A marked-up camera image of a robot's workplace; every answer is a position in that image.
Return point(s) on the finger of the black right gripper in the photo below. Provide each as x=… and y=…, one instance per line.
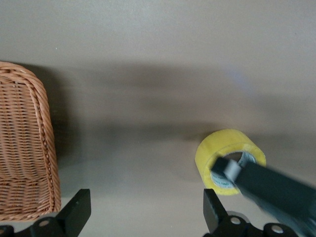
x=271, y=187

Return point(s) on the yellow tape roll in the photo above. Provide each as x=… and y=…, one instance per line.
x=222, y=140

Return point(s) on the brown wicker basket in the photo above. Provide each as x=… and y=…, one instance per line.
x=22, y=123

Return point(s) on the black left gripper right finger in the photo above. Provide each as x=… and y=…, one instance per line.
x=214, y=214

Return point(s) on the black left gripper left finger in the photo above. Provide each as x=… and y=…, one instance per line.
x=74, y=212

